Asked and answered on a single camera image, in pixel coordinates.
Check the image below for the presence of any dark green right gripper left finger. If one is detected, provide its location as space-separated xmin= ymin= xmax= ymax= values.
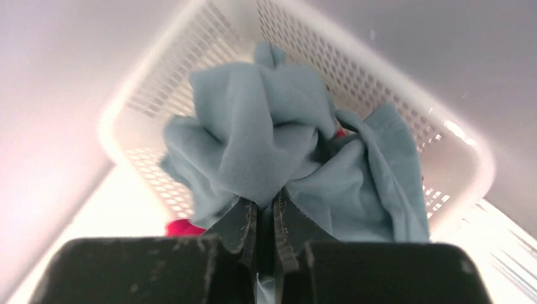
xmin=207 ymin=199 xmax=257 ymax=303

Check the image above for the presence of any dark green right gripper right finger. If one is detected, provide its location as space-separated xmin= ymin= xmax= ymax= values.
xmin=273 ymin=191 xmax=336 ymax=303

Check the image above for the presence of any grey-blue t shirt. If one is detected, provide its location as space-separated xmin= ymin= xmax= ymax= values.
xmin=161 ymin=43 xmax=429 ymax=243

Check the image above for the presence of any pink red t shirt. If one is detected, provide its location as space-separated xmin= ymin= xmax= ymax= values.
xmin=165 ymin=219 xmax=206 ymax=237

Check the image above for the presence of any white plastic laundry basket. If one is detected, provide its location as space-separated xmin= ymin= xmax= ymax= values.
xmin=98 ymin=1 xmax=496 ymax=240

